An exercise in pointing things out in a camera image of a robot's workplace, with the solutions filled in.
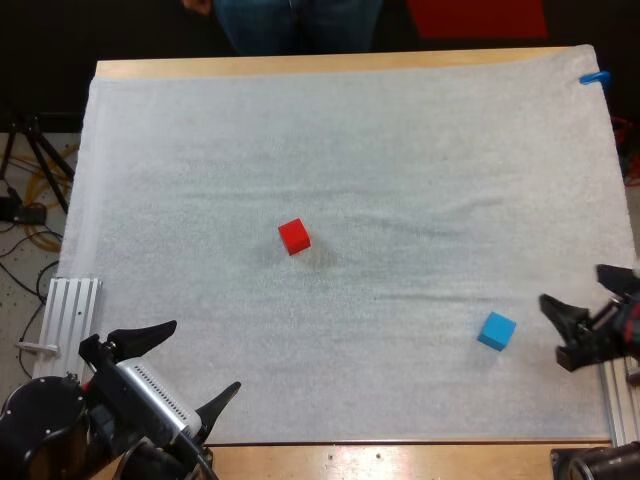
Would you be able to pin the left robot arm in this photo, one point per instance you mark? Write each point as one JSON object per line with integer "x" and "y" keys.
{"x": 40, "y": 430}

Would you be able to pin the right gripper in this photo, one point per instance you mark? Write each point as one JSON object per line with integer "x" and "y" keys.
{"x": 602, "y": 337}

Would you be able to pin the blue cube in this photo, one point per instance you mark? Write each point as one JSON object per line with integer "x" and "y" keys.
{"x": 496, "y": 331}

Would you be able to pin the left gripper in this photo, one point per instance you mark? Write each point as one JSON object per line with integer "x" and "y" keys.
{"x": 100, "y": 362}

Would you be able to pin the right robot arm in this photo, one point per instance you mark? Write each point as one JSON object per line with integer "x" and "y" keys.
{"x": 600, "y": 462}

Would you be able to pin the blue clip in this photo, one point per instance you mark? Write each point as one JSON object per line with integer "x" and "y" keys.
{"x": 595, "y": 77}

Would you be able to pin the silver rail clamp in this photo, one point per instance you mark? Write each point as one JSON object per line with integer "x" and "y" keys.
{"x": 37, "y": 347}

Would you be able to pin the person's right hand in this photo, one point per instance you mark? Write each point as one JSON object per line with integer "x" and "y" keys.
{"x": 198, "y": 5}

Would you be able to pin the person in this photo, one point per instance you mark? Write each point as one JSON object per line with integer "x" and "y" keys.
{"x": 300, "y": 25}

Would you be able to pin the red cube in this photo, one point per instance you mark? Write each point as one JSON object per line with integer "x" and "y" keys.
{"x": 294, "y": 236}

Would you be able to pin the ribbed aluminium rail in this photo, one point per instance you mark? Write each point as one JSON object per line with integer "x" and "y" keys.
{"x": 620, "y": 405}
{"x": 67, "y": 320}

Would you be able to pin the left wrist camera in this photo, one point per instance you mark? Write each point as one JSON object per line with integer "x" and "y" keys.
{"x": 155, "y": 395}

